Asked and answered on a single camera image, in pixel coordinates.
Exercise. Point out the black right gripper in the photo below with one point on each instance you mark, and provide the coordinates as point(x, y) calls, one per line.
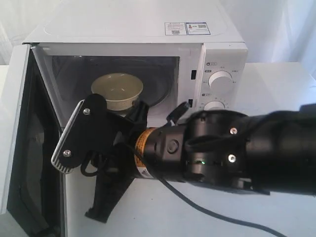
point(138, 152)

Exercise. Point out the cream ceramic bowl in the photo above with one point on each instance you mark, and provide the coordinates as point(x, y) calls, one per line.
point(120, 90)

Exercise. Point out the white microwave door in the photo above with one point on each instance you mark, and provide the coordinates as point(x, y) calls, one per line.
point(34, 193)

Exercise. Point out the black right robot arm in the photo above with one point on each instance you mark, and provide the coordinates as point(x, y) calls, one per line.
point(223, 150)

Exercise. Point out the white microwave oven body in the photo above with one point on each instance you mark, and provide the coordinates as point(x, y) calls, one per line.
point(96, 37)

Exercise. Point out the upper white control knob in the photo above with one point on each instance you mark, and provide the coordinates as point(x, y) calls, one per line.
point(220, 80)

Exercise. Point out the blue warning label sticker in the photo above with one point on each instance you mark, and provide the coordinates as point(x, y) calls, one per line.
point(186, 28)

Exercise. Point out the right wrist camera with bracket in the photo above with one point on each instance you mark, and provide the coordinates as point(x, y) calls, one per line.
point(91, 130)

